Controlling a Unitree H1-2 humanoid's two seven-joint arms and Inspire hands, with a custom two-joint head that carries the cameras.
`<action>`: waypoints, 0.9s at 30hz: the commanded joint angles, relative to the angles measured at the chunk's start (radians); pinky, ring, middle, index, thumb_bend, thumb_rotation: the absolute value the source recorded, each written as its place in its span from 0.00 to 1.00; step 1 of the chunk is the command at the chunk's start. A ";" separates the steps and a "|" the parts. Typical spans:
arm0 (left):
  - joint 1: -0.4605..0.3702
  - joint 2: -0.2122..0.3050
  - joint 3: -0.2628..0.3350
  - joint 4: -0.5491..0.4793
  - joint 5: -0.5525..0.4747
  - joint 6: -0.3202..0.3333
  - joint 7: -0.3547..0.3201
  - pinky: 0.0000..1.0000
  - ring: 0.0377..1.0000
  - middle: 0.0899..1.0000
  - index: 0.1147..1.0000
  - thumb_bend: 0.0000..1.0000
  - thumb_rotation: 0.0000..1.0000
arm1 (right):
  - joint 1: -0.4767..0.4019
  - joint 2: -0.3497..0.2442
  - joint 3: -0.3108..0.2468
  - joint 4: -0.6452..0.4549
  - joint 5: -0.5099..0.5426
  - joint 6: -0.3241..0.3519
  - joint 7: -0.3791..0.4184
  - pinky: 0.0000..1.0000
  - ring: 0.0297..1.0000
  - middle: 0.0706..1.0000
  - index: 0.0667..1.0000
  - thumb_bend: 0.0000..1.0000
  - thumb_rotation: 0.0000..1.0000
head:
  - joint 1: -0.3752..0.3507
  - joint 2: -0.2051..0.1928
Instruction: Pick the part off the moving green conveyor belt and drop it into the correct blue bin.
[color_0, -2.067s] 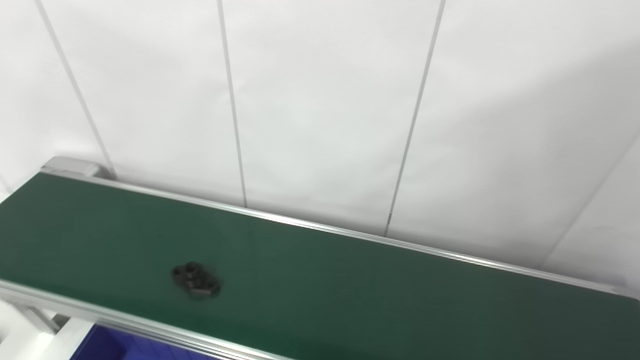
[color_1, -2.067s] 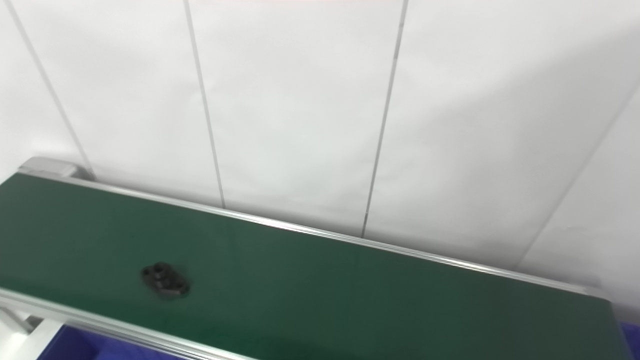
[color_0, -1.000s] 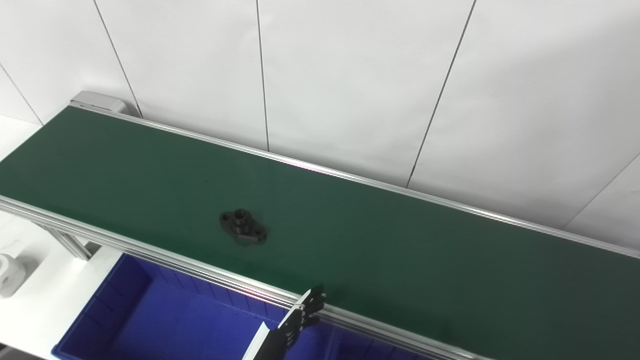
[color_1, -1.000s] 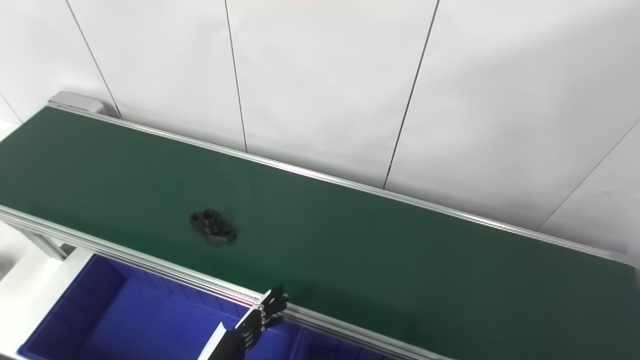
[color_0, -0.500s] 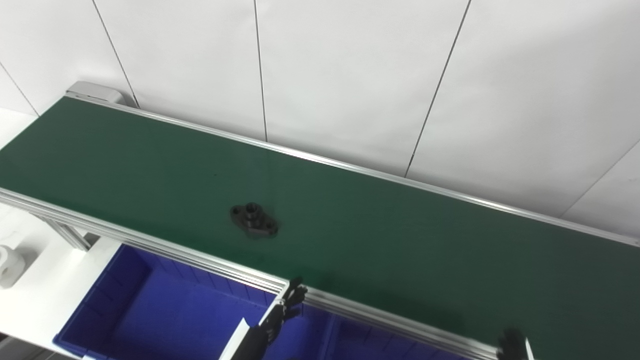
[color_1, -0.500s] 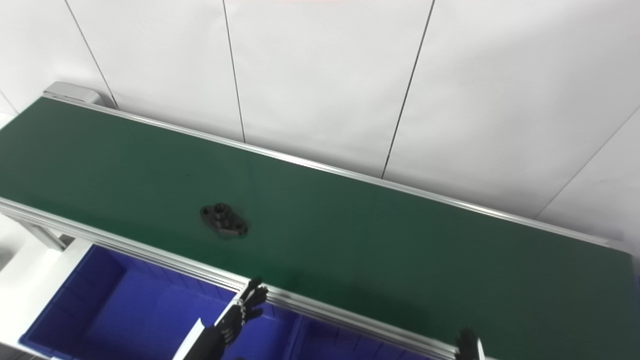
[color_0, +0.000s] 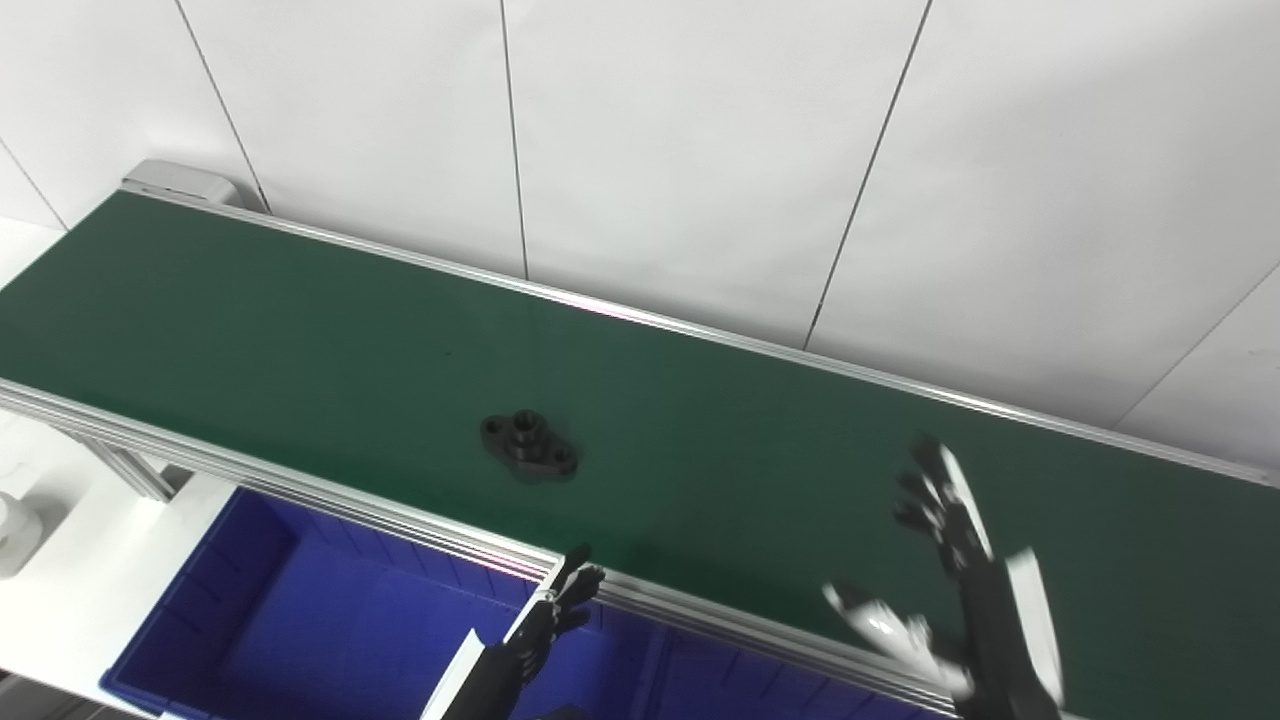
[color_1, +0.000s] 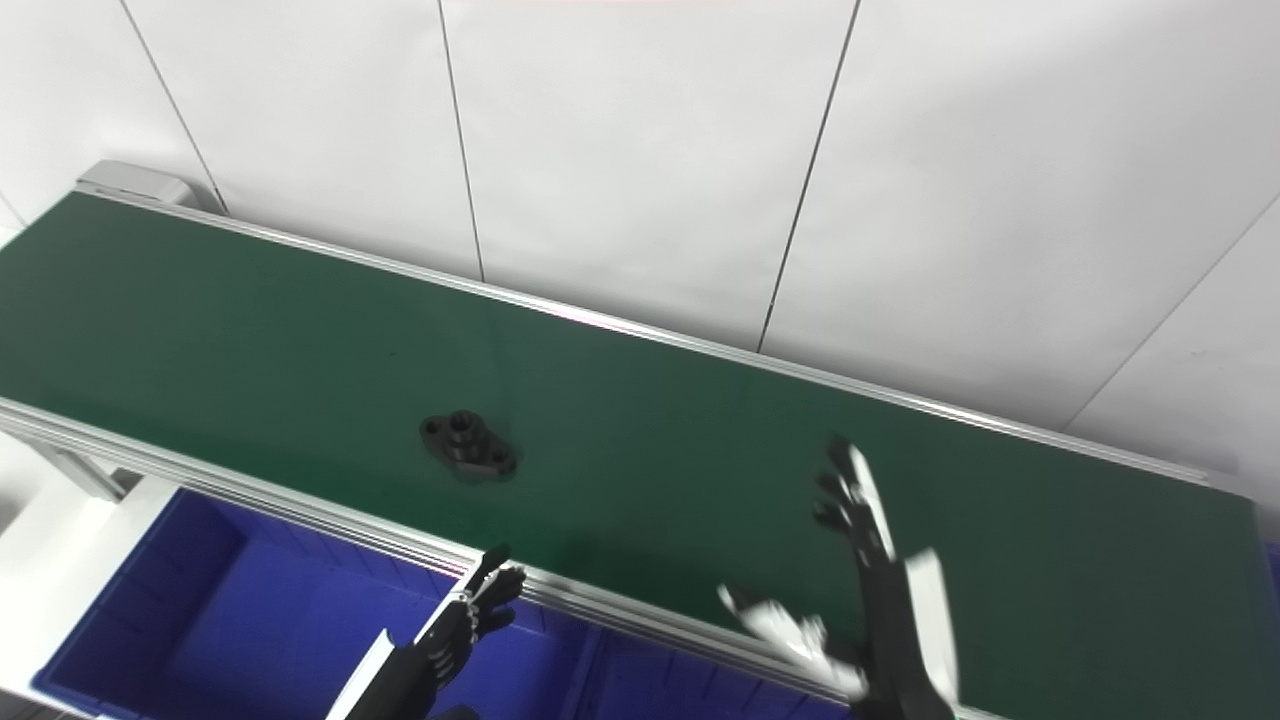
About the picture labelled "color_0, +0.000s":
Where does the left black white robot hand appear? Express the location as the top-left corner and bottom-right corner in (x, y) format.
(420, 545), (607, 720)

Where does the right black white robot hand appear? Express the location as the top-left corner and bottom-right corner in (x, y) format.
(822, 435), (1067, 720)

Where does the black flanged mechanical part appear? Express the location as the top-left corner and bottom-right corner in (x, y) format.
(480, 408), (581, 483)

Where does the green conveyor belt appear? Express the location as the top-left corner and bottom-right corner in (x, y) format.
(0, 160), (1280, 720)

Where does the aluminium conveyor support leg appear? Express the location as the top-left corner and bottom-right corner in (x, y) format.
(55, 428), (196, 503)

